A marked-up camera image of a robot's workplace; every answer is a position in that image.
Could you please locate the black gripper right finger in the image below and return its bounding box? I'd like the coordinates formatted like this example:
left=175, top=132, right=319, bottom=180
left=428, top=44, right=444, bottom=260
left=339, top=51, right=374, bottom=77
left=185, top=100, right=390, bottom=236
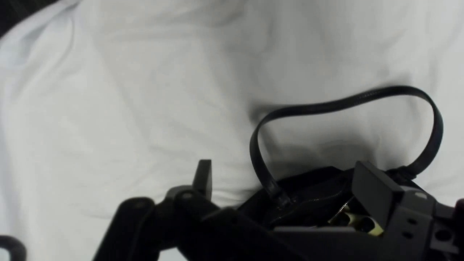
left=351, top=160, right=464, bottom=261

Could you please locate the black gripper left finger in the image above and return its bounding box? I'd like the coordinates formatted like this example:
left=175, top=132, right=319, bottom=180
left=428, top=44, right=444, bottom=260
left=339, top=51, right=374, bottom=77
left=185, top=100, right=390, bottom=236
left=91, top=158, right=287, bottom=261

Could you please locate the yellow cloth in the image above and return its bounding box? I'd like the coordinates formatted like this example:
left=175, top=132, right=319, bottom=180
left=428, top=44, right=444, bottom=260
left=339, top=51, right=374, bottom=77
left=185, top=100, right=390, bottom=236
left=328, top=196, right=388, bottom=238

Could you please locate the white table cloth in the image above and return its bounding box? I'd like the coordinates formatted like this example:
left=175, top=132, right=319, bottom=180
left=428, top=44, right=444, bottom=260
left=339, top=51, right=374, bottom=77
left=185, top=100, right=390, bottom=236
left=0, top=0, right=464, bottom=261

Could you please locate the black handbag with strap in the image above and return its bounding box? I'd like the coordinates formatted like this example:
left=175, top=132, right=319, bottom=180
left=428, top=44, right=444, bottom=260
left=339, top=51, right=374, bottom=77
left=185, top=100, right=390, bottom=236
left=236, top=86, right=445, bottom=239

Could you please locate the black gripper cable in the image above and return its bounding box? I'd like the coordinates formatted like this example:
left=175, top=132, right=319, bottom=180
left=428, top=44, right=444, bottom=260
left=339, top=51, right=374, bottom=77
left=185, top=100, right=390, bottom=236
left=0, top=235, right=29, bottom=261

